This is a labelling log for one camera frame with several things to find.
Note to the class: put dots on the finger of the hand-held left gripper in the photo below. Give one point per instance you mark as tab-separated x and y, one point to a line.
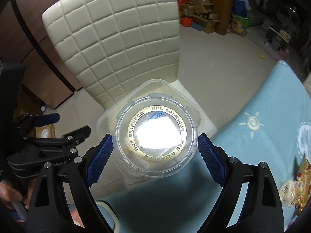
77	133
47	119

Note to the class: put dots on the clear plastic cup with lid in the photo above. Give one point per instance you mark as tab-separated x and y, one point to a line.
155	155

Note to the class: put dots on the colourful printed bag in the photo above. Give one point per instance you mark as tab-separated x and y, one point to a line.
239	25

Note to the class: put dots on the light blue tablecloth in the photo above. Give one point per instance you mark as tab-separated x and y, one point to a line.
255	150

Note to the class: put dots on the dark low table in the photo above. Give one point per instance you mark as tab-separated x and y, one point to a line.
277	37

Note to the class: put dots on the blue bag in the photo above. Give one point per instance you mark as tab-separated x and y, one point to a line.
240	7

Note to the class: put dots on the wooden desk panel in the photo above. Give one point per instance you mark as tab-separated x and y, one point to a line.
223	4

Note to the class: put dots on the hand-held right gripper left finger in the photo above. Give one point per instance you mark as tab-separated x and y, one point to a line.
99	161

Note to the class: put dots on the cream quilted leather chair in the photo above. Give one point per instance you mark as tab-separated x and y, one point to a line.
116	41

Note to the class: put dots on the brown wooden cabinet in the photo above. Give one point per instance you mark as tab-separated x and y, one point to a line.
31	41

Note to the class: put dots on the pile of cardboard boxes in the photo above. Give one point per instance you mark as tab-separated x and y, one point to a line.
204	12

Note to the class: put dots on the orange bucket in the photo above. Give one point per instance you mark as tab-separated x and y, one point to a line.
186	21

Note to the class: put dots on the wooden board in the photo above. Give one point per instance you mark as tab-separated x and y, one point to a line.
46	133

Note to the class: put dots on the red yellow snack wrapper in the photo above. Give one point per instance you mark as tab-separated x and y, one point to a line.
303	174

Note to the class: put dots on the small round white object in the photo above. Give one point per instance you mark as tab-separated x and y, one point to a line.
43	108

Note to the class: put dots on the person's left hand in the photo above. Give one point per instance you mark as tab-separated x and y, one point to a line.
8	194

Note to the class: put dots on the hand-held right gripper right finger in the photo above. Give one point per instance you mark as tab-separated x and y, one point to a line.
211	161

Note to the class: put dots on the round white wrapper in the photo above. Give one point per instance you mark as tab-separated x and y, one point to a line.
289	193

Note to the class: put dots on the clear plastic container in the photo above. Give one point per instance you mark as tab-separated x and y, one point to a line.
150	87

